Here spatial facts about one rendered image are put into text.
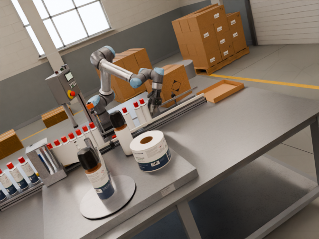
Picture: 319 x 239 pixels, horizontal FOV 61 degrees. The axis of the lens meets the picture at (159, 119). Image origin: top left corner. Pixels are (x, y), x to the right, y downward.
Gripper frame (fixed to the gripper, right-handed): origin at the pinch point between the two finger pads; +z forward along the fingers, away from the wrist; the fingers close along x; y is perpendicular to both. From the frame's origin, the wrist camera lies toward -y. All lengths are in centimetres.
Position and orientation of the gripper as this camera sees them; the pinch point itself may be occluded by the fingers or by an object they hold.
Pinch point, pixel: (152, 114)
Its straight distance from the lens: 208.0
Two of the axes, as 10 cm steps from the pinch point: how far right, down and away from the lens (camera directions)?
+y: 4.0, 2.5, -8.8
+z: -1.4, 9.7, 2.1
